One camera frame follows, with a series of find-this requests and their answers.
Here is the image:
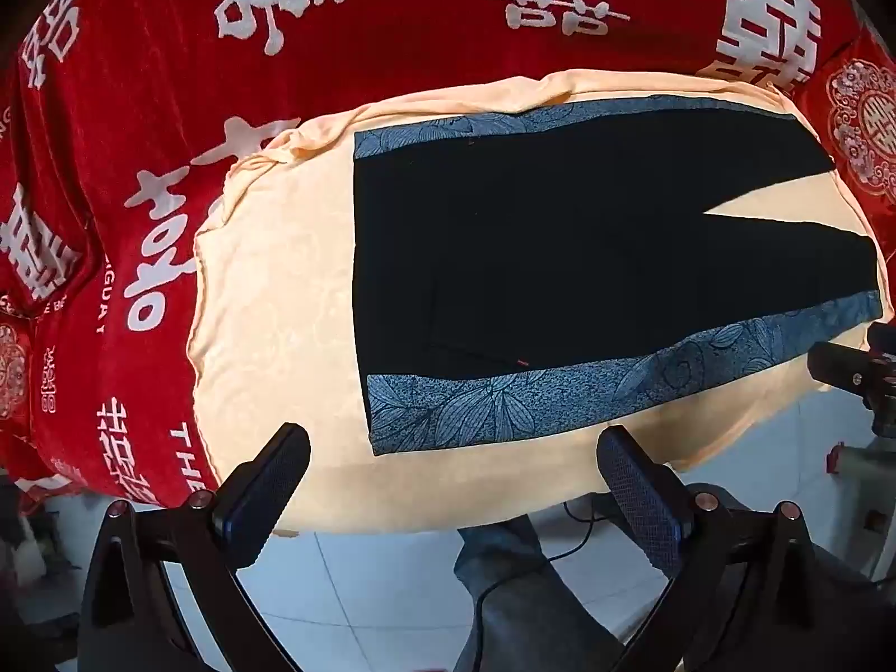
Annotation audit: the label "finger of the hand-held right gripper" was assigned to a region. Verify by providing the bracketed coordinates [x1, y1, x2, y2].
[807, 342, 876, 390]

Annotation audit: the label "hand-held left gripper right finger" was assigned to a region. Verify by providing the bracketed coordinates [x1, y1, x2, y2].
[595, 426, 862, 672]

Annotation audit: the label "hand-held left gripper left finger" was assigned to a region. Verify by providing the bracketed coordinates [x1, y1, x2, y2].
[73, 422, 312, 672]

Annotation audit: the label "black pants with blue stripes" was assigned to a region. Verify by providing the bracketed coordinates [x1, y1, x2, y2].
[352, 99, 883, 459]

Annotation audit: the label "person's leg in jeans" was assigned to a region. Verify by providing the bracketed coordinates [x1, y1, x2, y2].
[454, 514, 629, 672]

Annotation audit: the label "cream cloth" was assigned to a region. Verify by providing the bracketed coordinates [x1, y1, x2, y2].
[188, 68, 884, 540]

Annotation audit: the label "red patterned cushion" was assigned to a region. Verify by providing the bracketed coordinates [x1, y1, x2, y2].
[798, 28, 896, 214]

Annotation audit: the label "red printed blanket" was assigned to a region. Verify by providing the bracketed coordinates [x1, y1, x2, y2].
[0, 0, 896, 512]

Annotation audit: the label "black cable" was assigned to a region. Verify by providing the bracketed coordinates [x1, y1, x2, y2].
[476, 497, 624, 617]

